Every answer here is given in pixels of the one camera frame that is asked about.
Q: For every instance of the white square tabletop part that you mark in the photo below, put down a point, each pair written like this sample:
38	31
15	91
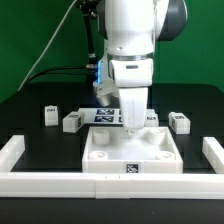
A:
112	150

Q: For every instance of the white sheet with tags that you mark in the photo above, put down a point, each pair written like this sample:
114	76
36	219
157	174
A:
108	116

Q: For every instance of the white U-shaped obstacle fence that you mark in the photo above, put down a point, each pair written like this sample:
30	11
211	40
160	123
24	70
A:
99	186

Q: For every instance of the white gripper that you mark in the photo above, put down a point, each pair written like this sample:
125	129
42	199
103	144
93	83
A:
132	78

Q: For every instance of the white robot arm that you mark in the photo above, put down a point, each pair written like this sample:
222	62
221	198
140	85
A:
131	29

